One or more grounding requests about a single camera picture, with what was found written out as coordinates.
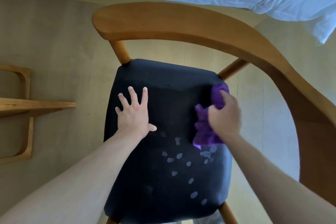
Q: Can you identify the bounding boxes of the person's left hand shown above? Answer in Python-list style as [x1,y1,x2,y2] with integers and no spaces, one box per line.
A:
[115,86,157,138]

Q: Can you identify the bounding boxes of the grey trousers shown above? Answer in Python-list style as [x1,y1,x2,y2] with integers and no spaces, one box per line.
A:
[193,211,223,224]

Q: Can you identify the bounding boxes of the wooden side table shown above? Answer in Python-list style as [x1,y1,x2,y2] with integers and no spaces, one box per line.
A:
[0,64,77,165]

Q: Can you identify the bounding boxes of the person's right forearm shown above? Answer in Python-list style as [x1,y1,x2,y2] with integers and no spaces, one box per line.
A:
[220,134,336,224]

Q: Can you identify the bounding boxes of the purple cleaning cloth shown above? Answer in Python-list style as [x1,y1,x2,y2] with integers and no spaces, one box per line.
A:
[193,83,230,151]

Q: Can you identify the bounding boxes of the wooden chair with black seat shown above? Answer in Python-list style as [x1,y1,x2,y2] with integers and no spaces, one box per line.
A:
[91,1,336,224]

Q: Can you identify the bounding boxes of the person's left forearm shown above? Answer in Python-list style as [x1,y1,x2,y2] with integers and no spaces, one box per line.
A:
[0,129,149,224]

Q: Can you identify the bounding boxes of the person's right hand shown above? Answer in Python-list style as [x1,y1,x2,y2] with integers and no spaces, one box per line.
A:
[207,90,242,141]

